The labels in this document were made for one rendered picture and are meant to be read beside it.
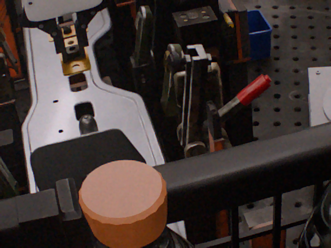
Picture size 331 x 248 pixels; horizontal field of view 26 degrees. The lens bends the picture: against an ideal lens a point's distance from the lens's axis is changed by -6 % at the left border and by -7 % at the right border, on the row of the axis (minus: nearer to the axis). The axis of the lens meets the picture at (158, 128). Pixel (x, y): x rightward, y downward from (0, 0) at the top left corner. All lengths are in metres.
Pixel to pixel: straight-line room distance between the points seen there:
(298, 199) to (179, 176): 1.16
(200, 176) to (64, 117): 0.94
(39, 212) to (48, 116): 0.96
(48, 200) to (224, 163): 0.09
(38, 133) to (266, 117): 0.61
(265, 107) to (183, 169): 1.37
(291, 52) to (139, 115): 0.73
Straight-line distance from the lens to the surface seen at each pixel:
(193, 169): 0.38
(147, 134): 1.24
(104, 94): 1.34
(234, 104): 1.10
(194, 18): 1.29
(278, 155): 0.38
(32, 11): 0.93
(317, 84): 1.67
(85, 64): 0.98
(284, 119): 1.71
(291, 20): 2.05
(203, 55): 1.03
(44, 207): 0.37
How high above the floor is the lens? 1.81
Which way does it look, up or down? 40 degrees down
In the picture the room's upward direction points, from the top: 8 degrees counter-clockwise
